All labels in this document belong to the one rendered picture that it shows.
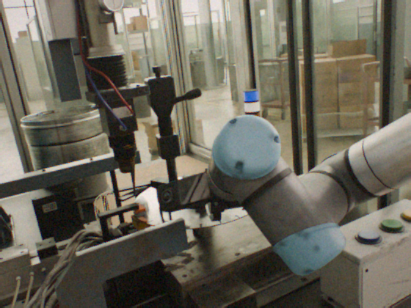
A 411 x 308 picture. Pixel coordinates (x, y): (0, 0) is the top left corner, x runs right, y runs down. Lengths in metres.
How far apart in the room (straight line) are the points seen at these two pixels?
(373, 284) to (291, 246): 0.43
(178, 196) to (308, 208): 0.24
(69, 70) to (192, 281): 0.53
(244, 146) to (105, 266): 0.39
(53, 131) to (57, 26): 0.67
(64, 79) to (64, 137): 0.56
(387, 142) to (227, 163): 0.20
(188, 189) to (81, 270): 0.23
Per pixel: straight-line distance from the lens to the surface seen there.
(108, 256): 0.71
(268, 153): 0.43
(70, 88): 0.93
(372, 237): 0.84
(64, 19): 0.85
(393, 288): 0.92
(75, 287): 0.72
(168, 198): 0.62
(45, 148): 1.49
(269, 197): 0.44
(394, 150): 0.50
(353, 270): 0.82
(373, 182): 0.52
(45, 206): 1.23
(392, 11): 0.98
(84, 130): 1.47
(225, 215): 0.84
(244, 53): 1.46
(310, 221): 0.44
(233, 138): 0.43
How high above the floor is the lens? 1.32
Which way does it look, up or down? 17 degrees down
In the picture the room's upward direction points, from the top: 7 degrees counter-clockwise
